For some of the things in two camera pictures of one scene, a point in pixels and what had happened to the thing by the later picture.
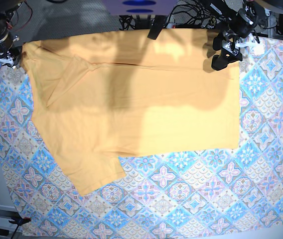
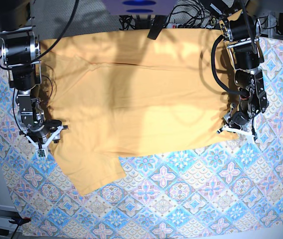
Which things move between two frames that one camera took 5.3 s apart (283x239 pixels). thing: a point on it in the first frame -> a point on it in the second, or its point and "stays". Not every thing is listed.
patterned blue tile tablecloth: x=255 y=188 stays
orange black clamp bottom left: x=18 y=221 stays
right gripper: x=223 y=40 -> x=238 y=122
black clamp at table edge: x=156 y=27 stays
